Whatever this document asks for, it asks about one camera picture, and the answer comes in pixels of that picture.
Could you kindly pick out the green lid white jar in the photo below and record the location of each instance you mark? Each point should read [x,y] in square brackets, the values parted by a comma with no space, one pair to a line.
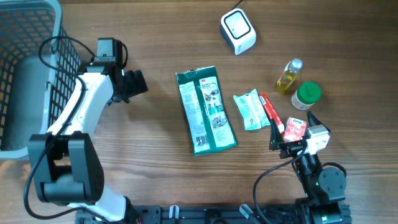
[306,95]

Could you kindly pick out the white barcode scanner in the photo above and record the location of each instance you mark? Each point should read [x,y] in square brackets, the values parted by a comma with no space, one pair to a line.
[237,31]

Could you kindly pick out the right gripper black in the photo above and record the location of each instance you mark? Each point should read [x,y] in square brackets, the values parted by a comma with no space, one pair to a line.
[277,139]

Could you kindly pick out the green white sponge package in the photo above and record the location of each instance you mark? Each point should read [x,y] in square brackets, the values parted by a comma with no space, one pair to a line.
[201,96]

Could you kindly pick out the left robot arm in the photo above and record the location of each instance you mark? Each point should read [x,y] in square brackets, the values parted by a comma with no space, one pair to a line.
[66,174]

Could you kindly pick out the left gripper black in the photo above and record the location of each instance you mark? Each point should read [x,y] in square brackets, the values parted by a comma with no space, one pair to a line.
[133,86]

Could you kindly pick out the clear Vim dish soap bottle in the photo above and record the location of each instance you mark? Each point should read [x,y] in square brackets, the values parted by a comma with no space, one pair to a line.
[290,73]

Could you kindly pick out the teal toothbrush package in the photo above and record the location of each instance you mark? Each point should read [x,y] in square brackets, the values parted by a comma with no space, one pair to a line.
[252,111]

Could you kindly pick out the red white Kleenex tissue pack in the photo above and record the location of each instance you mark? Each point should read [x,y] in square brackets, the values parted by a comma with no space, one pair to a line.
[295,129]

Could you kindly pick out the grey plastic shopping basket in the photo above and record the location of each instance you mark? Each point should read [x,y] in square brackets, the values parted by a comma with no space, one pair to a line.
[37,66]

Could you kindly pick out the red white toothpaste box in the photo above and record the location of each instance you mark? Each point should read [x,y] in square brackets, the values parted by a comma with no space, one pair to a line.
[271,112]

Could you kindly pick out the black mounting rail base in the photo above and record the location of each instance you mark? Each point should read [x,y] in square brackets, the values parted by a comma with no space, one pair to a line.
[214,214]

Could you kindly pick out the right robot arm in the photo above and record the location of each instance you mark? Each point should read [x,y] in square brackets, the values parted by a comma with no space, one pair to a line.
[323,183]

